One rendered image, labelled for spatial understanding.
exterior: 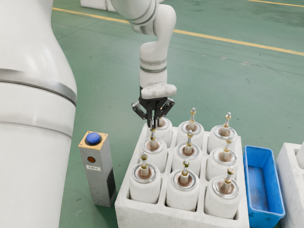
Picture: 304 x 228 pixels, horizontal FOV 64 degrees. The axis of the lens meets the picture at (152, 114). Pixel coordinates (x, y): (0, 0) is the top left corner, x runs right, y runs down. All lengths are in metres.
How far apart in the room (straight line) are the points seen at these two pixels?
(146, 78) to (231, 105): 0.94
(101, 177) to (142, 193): 0.17
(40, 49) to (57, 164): 0.10
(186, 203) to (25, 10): 0.63
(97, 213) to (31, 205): 0.80
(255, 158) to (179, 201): 0.49
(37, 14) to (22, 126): 0.12
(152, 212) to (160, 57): 0.44
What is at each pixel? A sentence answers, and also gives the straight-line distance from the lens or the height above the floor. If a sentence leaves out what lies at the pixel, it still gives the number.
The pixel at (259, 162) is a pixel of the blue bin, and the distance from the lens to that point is 1.16.
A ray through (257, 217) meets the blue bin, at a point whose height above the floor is 0.08.
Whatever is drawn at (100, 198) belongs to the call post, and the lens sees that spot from 0.96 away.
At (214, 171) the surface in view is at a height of 0.22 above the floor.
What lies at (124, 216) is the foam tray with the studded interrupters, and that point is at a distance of 0.83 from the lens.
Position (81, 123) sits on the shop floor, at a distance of 1.36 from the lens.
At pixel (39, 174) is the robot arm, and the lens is 0.20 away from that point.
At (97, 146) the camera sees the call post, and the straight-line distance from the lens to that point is 0.76.
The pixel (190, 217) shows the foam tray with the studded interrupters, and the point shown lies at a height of 0.18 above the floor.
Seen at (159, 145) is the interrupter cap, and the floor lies 0.25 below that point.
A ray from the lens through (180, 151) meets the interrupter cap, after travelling 0.81.
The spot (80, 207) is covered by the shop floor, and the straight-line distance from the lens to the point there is 1.02.
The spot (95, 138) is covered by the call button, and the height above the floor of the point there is 0.33.
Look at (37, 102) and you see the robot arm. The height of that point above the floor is 0.74.
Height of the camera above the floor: 0.84
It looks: 38 degrees down
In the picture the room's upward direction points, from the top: straight up
